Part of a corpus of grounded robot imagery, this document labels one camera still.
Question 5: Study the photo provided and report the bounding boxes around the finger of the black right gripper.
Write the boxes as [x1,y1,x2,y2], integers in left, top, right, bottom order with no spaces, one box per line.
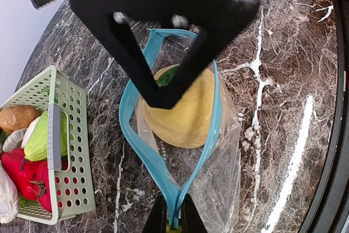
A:
[158,0,259,109]
[89,14,161,107]

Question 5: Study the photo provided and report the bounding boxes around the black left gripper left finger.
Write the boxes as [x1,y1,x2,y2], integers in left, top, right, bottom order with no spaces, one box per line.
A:
[142,194,167,233]

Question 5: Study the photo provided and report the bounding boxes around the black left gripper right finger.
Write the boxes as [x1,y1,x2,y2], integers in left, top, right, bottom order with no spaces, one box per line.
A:
[180,194,207,233]

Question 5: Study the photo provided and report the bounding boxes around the orange pink peach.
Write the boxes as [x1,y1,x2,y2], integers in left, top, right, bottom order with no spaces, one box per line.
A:
[140,69,215,149]

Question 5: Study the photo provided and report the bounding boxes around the pale green plastic basket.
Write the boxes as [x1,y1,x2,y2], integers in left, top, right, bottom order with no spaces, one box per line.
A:
[1,65,95,225]

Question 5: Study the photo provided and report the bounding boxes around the red tomato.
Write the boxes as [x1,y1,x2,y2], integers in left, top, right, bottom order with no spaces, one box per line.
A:
[32,160,52,213]

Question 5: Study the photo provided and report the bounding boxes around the brown potato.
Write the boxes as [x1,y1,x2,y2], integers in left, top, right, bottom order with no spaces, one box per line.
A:
[1,105,40,134]

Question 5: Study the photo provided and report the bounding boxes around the red bell pepper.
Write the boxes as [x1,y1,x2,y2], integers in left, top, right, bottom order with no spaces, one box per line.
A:
[1,148,40,200]

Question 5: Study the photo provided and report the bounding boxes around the white garlic bulb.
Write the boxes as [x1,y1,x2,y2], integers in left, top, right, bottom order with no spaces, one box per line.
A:
[3,117,40,152]

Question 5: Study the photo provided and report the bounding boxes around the yellow napa cabbage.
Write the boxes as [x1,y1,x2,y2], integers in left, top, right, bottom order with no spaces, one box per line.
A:
[0,164,19,224]

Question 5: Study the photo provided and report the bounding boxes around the black front rail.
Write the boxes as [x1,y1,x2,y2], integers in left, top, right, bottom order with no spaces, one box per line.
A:
[299,0,348,232]

